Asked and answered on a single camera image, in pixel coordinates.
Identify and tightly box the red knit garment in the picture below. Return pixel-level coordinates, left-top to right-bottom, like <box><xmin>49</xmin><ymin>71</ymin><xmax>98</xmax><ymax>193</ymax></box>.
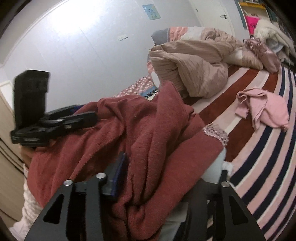
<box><xmin>27</xmin><ymin>82</ymin><xmax>228</xmax><ymax>240</ymax></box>

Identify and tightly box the person left hand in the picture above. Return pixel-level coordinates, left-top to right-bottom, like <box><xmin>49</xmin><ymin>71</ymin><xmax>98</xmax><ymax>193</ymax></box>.
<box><xmin>20</xmin><ymin>146</ymin><xmax>45</xmax><ymax>168</ymax></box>

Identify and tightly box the light grey garment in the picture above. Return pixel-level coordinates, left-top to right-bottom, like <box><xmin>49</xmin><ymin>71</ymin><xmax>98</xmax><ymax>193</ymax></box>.
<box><xmin>158</xmin><ymin>148</ymin><xmax>233</xmax><ymax>241</ymax></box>

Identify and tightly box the striped bed blanket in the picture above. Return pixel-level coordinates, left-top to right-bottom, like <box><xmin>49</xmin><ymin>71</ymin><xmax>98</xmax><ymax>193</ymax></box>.
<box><xmin>185</xmin><ymin>66</ymin><xmax>295</xmax><ymax>240</ymax></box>

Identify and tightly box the pink small garment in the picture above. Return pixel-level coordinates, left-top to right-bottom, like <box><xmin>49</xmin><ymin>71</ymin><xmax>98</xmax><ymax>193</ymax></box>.
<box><xmin>235</xmin><ymin>88</ymin><xmax>290</xmax><ymax>131</ymax></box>

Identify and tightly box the beige rumpled duvet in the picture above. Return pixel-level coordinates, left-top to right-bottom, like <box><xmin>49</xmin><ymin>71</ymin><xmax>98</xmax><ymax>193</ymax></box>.
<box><xmin>147</xmin><ymin>26</ymin><xmax>263</xmax><ymax>98</ymax></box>

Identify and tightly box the cream blanket pile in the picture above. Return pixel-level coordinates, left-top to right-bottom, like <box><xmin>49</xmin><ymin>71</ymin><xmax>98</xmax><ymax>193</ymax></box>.
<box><xmin>254</xmin><ymin>19</ymin><xmax>295</xmax><ymax>57</ymax></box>

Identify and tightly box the pink shopping bag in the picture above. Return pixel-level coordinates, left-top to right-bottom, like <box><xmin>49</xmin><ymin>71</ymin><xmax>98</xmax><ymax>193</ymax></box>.
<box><xmin>245</xmin><ymin>16</ymin><xmax>260</xmax><ymax>35</ymax></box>

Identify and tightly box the white door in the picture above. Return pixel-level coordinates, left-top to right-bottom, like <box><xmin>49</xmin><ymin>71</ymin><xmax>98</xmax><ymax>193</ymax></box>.
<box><xmin>190</xmin><ymin>0</ymin><xmax>235</xmax><ymax>36</ymax></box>

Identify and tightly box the yellow shelf unit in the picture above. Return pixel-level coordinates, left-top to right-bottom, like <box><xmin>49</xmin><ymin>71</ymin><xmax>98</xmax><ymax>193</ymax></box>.
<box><xmin>238</xmin><ymin>1</ymin><xmax>271</xmax><ymax>26</ymax></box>

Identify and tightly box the small wall poster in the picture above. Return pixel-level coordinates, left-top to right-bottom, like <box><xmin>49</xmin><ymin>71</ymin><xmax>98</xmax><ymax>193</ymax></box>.
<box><xmin>142</xmin><ymin>4</ymin><xmax>161</xmax><ymax>21</ymax></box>

